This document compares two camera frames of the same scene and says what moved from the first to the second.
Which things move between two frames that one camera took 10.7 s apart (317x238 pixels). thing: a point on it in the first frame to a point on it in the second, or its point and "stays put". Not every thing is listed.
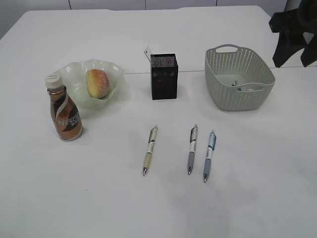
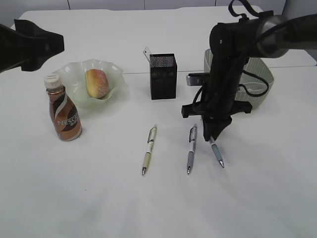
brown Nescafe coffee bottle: [65, 112] stays put
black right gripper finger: [290, 43] to [208, 128]
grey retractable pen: [193, 137] stays put
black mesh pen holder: [164, 76] stays put
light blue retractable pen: [211, 146] to [216, 150]
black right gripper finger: [309, 55] to [219, 129]
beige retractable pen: [152, 138] stays put
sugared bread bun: [98, 83] stays put
